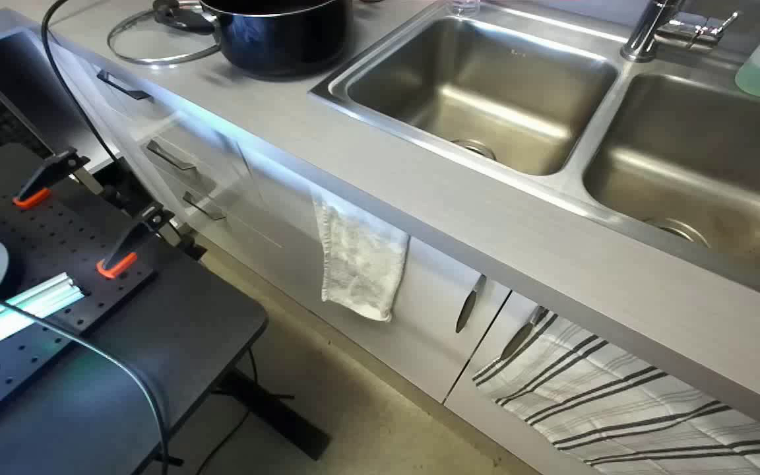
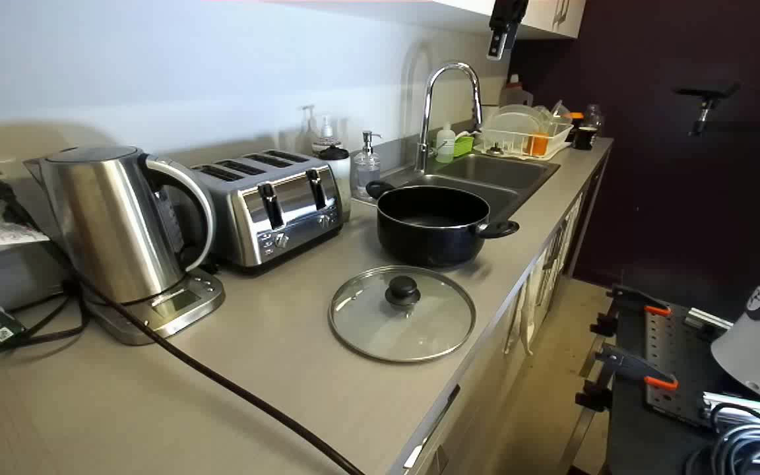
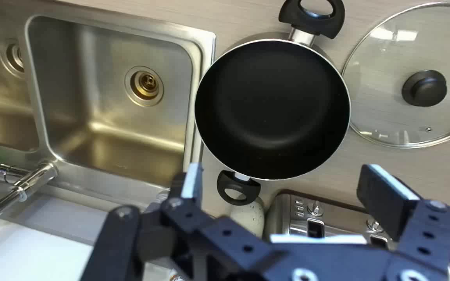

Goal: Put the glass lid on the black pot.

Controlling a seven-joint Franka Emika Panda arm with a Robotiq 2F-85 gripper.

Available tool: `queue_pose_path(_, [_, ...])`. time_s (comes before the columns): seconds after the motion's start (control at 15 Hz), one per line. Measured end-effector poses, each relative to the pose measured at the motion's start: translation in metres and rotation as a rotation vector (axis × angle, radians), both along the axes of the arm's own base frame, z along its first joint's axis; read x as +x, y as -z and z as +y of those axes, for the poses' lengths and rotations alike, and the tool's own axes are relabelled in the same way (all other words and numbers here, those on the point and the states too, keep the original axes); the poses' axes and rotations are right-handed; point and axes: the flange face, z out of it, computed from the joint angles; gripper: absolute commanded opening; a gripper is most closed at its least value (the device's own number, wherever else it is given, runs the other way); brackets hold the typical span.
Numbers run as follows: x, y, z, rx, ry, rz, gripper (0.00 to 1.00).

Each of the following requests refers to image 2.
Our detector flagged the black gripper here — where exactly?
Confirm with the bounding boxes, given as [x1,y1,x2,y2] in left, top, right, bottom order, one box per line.
[487,0,534,63]

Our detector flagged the glass lid with black knob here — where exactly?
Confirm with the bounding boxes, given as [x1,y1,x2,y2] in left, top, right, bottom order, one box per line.
[328,263,477,368]

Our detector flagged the black cooking pot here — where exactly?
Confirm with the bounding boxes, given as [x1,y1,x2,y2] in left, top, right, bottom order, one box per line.
[365,180,524,269]

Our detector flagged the white jar with black lid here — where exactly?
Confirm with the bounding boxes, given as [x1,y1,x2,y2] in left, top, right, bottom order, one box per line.
[314,142,353,220]

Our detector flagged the brown bottle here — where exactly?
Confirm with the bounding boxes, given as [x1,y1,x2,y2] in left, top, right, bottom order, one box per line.
[500,71,534,110]

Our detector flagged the white upper cabinet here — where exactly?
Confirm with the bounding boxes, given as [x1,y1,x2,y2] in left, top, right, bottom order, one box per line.
[437,0,591,42]

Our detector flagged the white dish rack with dishes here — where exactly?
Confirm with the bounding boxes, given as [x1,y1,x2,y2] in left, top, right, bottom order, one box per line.
[476,100,576,164]

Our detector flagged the chrome kitchen faucet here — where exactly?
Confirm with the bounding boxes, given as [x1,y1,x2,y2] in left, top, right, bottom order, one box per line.
[414,61,488,174]

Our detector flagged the orange cup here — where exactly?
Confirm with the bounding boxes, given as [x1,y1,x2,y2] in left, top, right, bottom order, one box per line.
[526,130,553,160]

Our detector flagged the small black object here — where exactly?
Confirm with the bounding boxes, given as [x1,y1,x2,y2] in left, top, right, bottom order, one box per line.
[567,121,601,152]

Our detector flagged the dark kitchen sink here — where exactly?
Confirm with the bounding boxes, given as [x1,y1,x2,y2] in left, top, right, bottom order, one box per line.
[381,151,565,232]

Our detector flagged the clear soap pump dispenser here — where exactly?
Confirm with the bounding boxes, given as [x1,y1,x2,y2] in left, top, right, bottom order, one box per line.
[349,130,386,203]

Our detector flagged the clear glass bottle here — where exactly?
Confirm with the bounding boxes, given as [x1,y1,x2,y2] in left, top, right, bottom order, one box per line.
[294,102,324,158]

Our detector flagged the stainless steel four-slot toaster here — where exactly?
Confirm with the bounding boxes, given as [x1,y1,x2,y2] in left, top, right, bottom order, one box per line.
[190,148,349,273]

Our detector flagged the beige lower cabinets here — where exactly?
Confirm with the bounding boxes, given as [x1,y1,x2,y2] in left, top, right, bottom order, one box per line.
[402,148,616,475]

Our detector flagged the perforated metal plate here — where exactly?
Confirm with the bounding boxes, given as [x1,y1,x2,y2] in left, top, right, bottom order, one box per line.
[642,302,724,431]

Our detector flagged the steel kettle base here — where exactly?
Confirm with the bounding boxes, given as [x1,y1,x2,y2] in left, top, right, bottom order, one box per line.
[88,263,228,345]

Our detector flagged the stainless steel electric kettle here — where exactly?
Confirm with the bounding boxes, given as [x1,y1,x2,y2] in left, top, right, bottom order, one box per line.
[38,142,216,307]

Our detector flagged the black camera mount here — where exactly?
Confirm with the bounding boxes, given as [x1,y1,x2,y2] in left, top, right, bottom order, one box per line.
[673,81,743,141]

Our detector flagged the orange-handled black clamp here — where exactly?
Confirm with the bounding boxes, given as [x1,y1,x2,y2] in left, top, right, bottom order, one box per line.
[587,284,679,341]
[572,342,685,418]

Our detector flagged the black power cable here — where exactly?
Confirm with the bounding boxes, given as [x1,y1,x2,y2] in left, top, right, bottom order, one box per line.
[0,176,368,475]

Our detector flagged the grey cable bundle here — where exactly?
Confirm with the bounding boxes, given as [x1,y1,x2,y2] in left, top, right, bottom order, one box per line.
[685,399,760,475]

